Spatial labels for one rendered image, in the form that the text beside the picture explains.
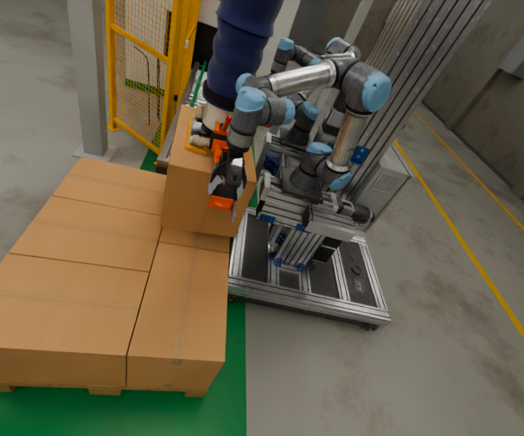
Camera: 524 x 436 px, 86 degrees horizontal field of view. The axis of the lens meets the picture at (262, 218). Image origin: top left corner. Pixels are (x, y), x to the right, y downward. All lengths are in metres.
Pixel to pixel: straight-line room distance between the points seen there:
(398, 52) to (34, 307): 1.82
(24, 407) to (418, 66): 2.36
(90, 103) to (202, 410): 2.40
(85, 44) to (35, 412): 2.28
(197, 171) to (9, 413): 1.40
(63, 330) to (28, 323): 0.13
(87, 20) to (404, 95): 2.11
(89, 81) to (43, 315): 1.87
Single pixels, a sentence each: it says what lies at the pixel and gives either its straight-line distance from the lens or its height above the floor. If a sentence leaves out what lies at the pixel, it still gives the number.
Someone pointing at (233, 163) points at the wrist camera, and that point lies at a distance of 0.85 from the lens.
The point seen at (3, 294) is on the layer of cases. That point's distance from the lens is 1.56.
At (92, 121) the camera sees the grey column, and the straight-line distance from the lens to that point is 2.94.
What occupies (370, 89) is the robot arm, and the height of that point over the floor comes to 1.62.
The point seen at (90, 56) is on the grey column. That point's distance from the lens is 2.71.
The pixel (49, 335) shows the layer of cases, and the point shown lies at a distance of 1.42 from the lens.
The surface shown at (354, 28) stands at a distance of 4.84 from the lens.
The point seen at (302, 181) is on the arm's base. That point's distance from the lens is 1.44.
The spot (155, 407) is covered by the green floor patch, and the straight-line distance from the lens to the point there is 1.85.
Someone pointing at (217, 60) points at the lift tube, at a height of 1.46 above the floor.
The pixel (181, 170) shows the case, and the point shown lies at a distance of 1.28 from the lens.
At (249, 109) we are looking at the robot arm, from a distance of 0.79.
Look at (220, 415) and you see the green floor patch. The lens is 1.88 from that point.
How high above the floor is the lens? 1.81
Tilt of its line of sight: 40 degrees down
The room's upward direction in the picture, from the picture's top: 24 degrees clockwise
